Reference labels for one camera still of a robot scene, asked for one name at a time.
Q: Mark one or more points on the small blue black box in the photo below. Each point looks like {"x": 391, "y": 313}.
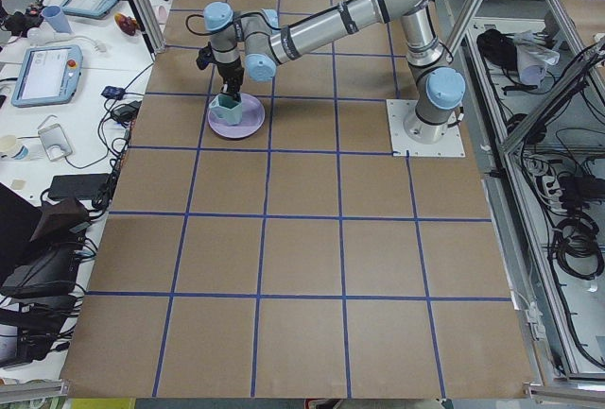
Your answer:
{"x": 113, "y": 92}

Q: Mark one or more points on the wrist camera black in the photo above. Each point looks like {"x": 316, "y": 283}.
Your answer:
{"x": 205, "y": 57}

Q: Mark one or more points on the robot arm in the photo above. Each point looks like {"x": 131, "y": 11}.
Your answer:
{"x": 248, "y": 44}

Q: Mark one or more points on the aluminium frame post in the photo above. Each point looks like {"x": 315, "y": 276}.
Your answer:
{"x": 150, "y": 28}

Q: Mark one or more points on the mint green faceted cup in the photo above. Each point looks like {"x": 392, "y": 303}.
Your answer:
{"x": 226, "y": 108}

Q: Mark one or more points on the blue plastic cup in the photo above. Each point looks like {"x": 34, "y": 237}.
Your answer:
{"x": 56, "y": 18}

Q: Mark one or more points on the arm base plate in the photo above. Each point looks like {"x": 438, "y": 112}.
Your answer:
{"x": 410, "y": 137}

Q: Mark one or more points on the teach pendant near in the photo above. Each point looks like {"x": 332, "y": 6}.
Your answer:
{"x": 49, "y": 76}

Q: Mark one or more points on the white paper cup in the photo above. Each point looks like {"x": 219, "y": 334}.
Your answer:
{"x": 12, "y": 148}

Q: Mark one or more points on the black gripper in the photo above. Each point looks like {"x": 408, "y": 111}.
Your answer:
{"x": 232, "y": 73}

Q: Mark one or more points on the red yellow fruit toy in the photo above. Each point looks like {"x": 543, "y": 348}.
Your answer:
{"x": 126, "y": 24}

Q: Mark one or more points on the lilac plate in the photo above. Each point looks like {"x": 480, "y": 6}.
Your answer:
{"x": 252, "y": 119}

